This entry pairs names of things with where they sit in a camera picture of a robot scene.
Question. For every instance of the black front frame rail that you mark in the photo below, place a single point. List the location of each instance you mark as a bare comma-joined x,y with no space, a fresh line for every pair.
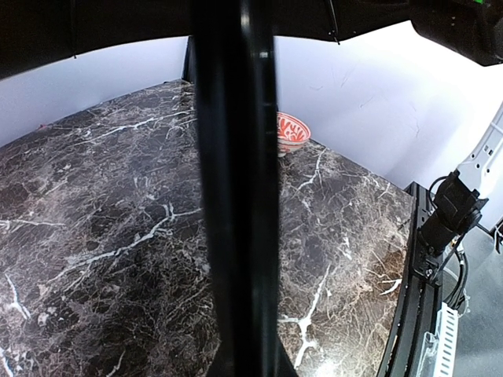
418,298

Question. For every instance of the grey slotted cable duct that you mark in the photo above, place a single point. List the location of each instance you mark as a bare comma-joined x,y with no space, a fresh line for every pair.
446,333

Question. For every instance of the mint green folding umbrella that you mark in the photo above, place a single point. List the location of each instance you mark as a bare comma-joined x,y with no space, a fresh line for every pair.
157,235

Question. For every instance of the red white patterned bowl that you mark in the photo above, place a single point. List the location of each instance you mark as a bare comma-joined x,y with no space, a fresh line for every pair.
292,134

